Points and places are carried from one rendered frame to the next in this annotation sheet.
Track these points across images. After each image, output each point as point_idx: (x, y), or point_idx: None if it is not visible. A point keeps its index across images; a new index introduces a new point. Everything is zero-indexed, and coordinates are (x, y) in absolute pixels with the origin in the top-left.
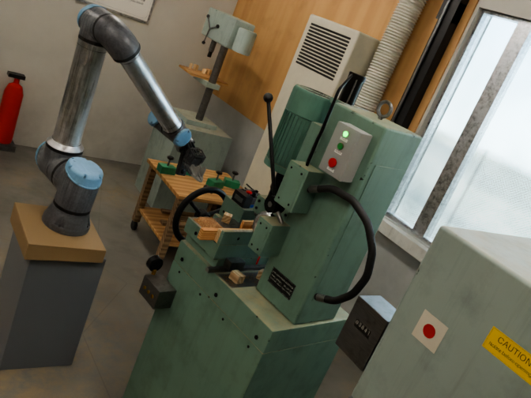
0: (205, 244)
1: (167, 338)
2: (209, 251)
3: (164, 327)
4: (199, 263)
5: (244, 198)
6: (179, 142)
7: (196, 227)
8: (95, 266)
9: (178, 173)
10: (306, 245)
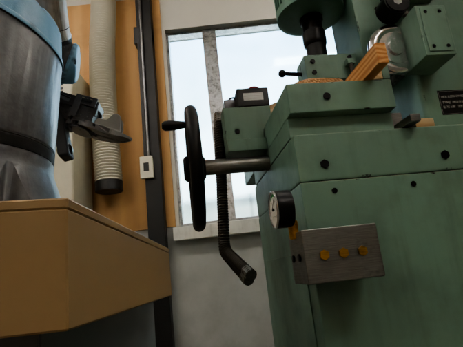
0: (362, 96)
1: (402, 343)
2: (378, 102)
3: (378, 329)
4: (370, 138)
5: (264, 89)
6: (76, 67)
7: (320, 87)
8: (148, 329)
9: (68, 151)
10: (457, 35)
